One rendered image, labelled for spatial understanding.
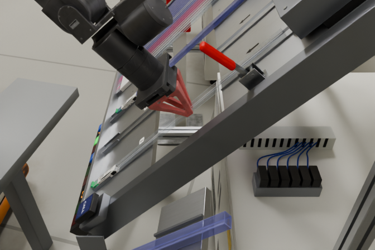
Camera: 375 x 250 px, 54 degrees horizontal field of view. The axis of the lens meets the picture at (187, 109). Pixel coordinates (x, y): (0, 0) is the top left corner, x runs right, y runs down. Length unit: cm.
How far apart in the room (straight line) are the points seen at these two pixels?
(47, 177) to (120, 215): 118
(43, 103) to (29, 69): 140
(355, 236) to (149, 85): 46
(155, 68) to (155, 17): 10
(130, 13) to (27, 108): 81
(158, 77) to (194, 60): 198
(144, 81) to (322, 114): 74
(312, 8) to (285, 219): 54
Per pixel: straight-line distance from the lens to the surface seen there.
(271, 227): 90
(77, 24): 56
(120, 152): 83
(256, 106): 54
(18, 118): 128
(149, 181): 65
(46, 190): 184
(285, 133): 105
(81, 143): 201
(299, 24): 52
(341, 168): 106
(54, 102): 130
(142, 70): 58
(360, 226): 74
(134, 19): 54
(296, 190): 94
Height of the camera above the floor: 136
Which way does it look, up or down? 39 degrees down
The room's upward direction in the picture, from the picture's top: straight up
